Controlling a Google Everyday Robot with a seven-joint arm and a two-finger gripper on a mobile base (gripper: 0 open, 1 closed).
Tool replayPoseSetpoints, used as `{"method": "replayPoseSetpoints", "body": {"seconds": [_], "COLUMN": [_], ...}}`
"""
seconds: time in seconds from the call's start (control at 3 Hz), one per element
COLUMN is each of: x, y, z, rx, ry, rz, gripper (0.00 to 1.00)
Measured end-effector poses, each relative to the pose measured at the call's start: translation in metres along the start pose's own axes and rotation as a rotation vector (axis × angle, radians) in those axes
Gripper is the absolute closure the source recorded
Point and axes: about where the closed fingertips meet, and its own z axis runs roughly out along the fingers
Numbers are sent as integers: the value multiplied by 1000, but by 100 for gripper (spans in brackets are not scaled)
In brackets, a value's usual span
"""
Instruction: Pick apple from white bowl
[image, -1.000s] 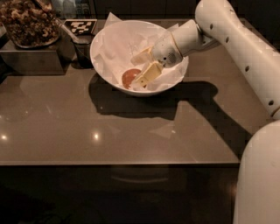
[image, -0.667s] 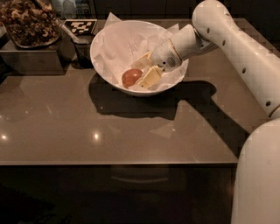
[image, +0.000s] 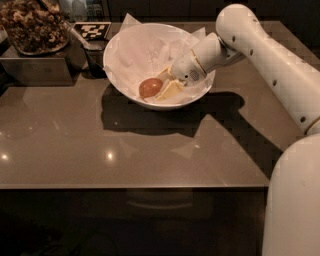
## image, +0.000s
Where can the dark metal box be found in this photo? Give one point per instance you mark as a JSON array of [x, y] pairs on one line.
[[58, 69]]

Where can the glass bowl of snacks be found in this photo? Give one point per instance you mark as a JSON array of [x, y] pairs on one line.
[[34, 27]]

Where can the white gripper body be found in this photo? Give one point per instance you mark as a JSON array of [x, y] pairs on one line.
[[186, 69]]

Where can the dark scoop cup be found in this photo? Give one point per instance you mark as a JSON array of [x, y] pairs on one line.
[[93, 50]]

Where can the white paper liner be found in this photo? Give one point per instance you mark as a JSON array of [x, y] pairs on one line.
[[140, 50]]

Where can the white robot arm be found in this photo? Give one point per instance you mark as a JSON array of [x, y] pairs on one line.
[[292, 215]]

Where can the red apple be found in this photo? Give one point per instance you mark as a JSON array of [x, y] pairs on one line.
[[150, 87]]

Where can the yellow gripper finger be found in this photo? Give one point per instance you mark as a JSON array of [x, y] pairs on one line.
[[166, 74], [171, 88]]

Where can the black white marker card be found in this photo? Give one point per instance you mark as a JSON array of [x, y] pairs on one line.
[[93, 30]]

